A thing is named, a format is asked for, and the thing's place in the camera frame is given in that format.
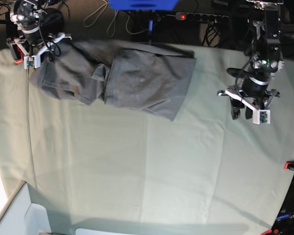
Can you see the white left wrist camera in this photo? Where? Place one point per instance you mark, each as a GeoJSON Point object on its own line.
{"type": "Point", "coordinates": [261, 117]}

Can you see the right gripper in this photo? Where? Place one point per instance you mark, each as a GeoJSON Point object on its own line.
{"type": "Point", "coordinates": [28, 48]}

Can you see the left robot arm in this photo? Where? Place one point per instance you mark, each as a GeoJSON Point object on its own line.
{"type": "Point", "coordinates": [265, 56]}

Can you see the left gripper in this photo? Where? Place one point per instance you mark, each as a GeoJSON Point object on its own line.
{"type": "Point", "coordinates": [250, 95]}

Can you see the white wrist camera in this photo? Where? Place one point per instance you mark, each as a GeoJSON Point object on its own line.
{"type": "Point", "coordinates": [261, 117]}
{"type": "Point", "coordinates": [33, 61]}

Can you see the black round base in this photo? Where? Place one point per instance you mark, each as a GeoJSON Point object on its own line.
{"type": "Point", "coordinates": [51, 22]}

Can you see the blue box top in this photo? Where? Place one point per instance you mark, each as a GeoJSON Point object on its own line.
{"type": "Point", "coordinates": [143, 4]}

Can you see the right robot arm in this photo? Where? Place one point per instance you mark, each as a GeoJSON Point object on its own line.
{"type": "Point", "coordinates": [33, 25]}

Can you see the black power strip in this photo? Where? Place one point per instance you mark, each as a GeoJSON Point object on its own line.
{"type": "Point", "coordinates": [201, 18]}

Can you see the white bin corner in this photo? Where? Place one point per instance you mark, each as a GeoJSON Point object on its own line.
{"type": "Point", "coordinates": [20, 216]}

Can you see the grey t-shirt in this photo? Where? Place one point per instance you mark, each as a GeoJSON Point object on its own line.
{"type": "Point", "coordinates": [137, 76]}

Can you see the red black clamp left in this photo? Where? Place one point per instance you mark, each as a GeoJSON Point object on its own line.
{"type": "Point", "coordinates": [15, 51]}

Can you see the red clamp bottom right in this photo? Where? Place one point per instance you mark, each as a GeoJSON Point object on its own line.
{"type": "Point", "coordinates": [273, 231]}

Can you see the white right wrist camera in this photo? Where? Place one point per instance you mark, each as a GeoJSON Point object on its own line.
{"type": "Point", "coordinates": [33, 61]}

